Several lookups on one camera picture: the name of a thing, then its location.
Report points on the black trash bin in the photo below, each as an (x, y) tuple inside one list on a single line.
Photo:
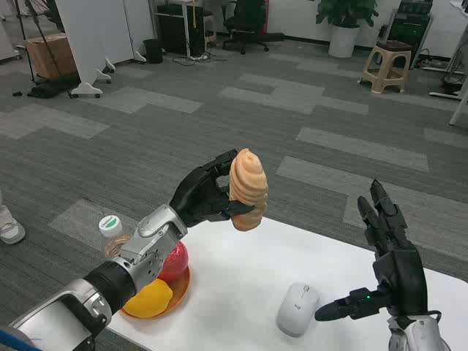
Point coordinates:
[(153, 50)]

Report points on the white desk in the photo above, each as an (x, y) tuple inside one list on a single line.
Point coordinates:
[(461, 73)]

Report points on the small beige stool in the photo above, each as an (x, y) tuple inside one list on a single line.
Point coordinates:
[(209, 25)]

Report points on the green potted plant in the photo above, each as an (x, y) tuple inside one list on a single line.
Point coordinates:
[(345, 12)]

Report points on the orange round plate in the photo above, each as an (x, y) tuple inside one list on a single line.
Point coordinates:
[(179, 298)]

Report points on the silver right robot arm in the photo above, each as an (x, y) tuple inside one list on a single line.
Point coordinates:
[(420, 334)]

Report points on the red apple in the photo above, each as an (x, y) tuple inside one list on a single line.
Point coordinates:
[(177, 263)]

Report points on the white computer mouse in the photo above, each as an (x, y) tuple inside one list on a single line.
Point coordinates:
[(297, 309)]

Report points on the yellow lemon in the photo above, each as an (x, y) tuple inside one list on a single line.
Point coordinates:
[(151, 301)]

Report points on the beige plastic stool brown top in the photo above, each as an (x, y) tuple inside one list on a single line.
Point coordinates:
[(389, 55)]

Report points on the white power strip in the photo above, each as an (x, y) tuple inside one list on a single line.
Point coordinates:
[(200, 57)]

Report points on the white partition panel on feet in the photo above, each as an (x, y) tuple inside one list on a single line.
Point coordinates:
[(139, 22), (78, 36), (108, 29)]

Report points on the white plant pot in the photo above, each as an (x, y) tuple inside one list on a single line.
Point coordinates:
[(343, 42)]

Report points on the black office chair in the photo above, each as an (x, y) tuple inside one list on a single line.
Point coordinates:
[(248, 22)]

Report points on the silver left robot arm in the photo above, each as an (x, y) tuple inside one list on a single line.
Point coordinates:
[(150, 237)]

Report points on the black cabinet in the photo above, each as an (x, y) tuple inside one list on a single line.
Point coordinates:
[(175, 29)]

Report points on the black bag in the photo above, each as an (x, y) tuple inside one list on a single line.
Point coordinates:
[(49, 88)]

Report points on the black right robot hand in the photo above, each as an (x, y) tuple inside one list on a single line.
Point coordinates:
[(400, 270)]

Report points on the brown cardboard box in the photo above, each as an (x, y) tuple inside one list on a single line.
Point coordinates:
[(49, 55)]

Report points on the black tripod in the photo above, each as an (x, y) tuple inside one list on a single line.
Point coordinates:
[(27, 40)]

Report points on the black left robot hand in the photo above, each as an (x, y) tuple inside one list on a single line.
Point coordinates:
[(194, 197)]

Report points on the ridged tan bread loaf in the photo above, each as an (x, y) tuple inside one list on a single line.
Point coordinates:
[(248, 183)]

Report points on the clear bottle white green cap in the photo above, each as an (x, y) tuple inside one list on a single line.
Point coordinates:
[(110, 226)]

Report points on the black device with green light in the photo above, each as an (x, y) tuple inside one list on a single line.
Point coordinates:
[(409, 25)]

